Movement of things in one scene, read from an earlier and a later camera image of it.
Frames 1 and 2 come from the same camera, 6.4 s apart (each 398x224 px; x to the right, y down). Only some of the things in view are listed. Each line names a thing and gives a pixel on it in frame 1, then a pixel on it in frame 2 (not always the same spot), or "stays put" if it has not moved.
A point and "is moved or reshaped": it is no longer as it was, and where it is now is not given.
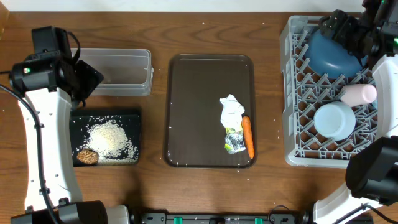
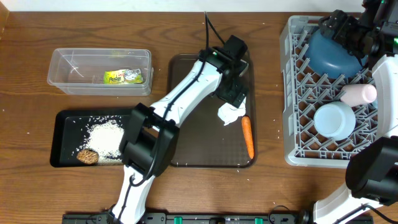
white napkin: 231,112 is moved or reshaped
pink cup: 352,94 stays put
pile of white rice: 110,139 stays put
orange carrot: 246,122 stays put
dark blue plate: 332,58 stays put
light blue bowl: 335,120 stays put
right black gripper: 349,23 stays put
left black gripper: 92,77 to 234,98
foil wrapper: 234,142 to 123,76
